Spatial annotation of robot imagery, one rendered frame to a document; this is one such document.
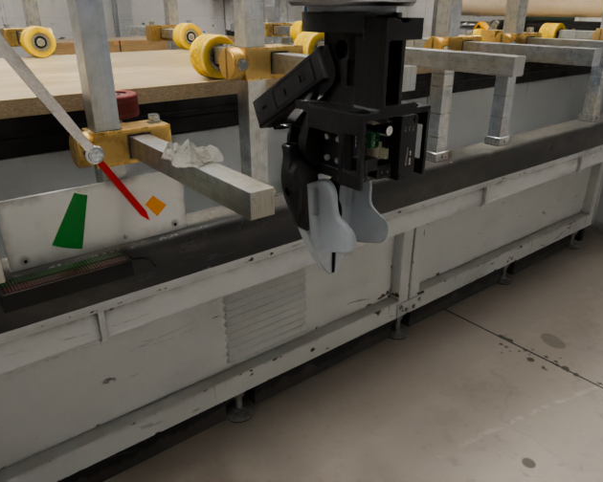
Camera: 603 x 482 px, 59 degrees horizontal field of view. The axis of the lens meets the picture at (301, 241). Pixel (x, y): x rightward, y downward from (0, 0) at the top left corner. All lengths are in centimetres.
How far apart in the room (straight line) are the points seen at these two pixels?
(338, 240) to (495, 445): 117
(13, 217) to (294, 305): 85
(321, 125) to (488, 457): 121
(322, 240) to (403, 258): 123
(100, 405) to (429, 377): 94
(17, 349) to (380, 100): 69
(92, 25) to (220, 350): 86
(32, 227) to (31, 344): 20
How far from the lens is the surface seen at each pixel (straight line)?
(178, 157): 64
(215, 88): 106
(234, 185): 55
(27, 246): 80
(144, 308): 94
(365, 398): 159
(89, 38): 78
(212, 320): 132
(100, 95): 79
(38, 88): 72
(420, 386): 166
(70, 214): 80
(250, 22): 89
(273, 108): 46
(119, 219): 83
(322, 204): 42
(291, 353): 148
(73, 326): 91
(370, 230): 44
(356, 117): 36
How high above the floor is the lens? 103
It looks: 24 degrees down
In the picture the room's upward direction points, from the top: straight up
